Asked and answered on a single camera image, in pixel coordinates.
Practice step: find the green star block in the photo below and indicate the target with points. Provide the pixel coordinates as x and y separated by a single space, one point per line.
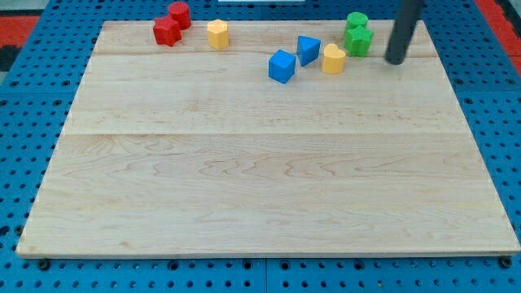
358 41

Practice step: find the red cylinder block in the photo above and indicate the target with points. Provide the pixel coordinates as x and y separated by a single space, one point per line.
180 12

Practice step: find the red star block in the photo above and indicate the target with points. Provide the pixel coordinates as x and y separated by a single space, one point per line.
167 31

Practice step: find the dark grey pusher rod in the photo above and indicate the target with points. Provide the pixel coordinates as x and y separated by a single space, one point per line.
403 28

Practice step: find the green cylinder block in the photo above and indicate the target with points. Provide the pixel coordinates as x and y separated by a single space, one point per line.
356 19

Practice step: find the blue triangle block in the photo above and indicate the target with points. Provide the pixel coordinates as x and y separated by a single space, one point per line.
307 49

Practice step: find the yellow heart block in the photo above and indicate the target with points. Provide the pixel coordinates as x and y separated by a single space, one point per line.
333 59

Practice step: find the yellow hexagon block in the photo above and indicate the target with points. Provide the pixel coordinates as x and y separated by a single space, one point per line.
218 34

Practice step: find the light wooden board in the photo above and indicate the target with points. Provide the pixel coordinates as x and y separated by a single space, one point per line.
190 152

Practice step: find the blue cube block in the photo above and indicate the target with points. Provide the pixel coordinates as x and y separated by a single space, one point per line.
282 66

